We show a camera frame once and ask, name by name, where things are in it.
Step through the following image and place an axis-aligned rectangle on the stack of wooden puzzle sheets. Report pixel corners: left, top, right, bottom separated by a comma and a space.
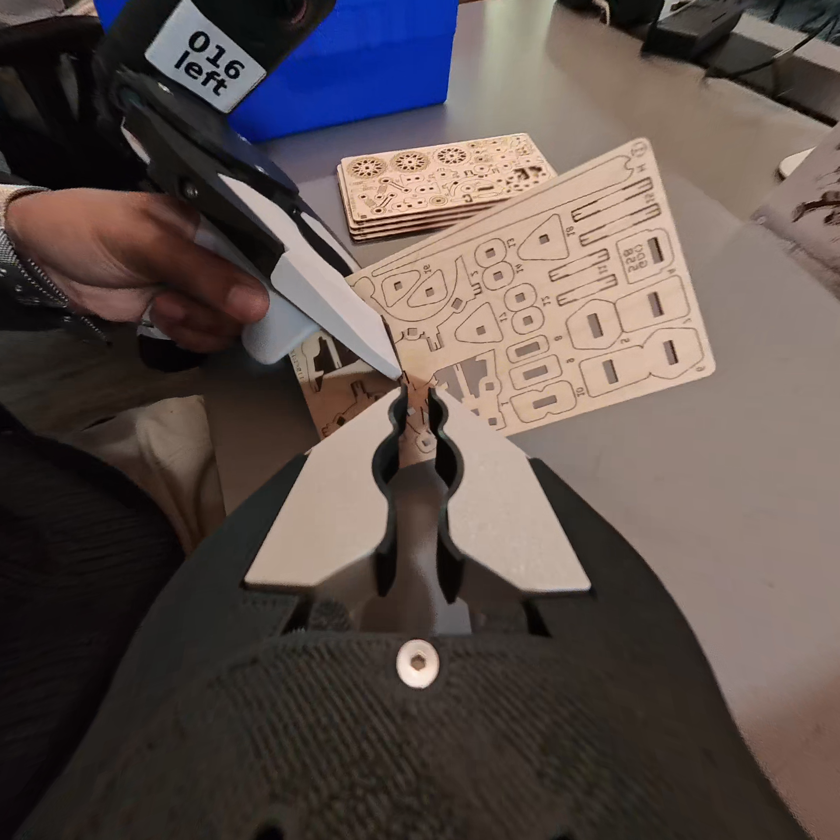
337, 133, 557, 244

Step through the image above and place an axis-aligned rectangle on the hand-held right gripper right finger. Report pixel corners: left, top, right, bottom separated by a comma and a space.
427, 387, 593, 634

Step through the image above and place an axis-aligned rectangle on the person's black top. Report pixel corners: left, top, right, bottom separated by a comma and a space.
0, 407, 188, 840

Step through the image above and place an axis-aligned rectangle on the blue plastic bin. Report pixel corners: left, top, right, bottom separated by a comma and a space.
95, 0, 460, 143

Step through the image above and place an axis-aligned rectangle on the black power adapter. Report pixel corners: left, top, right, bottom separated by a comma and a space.
642, 0, 744, 57

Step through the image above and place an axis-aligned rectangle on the white printed board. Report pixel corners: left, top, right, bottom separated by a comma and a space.
751, 123, 840, 298

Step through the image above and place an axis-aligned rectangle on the small white object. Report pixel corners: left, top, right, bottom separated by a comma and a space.
777, 147, 819, 182

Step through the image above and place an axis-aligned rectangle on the black cable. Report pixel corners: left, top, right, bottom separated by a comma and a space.
769, 16, 840, 63

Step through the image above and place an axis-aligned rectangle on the person's left forearm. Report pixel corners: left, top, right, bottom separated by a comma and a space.
0, 151, 109, 343

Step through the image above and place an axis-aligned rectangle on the punched-out wooden puzzle sheet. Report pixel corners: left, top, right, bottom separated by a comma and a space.
301, 331, 403, 442

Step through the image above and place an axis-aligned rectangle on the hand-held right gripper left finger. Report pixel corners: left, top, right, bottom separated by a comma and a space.
243, 384, 411, 627

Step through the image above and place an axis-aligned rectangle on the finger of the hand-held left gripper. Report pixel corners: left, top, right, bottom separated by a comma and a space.
217, 172, 362, 273
239, 246, 404, 382

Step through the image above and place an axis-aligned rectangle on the person's left hand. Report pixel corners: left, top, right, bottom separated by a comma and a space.
5, 190, 270, 353

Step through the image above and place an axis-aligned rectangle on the person's beige trouser leg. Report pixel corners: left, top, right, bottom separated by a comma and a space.
0, 328, 227, 555

